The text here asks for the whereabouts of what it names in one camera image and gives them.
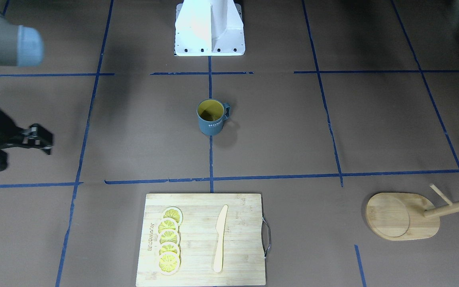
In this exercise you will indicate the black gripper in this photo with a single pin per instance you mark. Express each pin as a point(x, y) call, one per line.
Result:
point(2, 128)

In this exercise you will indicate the dark teal HOME mug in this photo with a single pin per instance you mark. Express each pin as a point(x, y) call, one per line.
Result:
point(211, 116)

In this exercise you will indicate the wooden cup storage rack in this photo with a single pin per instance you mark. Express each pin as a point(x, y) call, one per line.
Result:
point(406, 216)

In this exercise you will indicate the bamboo cutting board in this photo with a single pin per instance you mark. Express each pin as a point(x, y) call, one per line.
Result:
point(186, 224)

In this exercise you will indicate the wooden knife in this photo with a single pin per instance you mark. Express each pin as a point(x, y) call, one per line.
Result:
point(218, 263)

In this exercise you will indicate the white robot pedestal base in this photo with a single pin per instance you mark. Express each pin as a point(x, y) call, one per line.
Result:
point(209, 28)

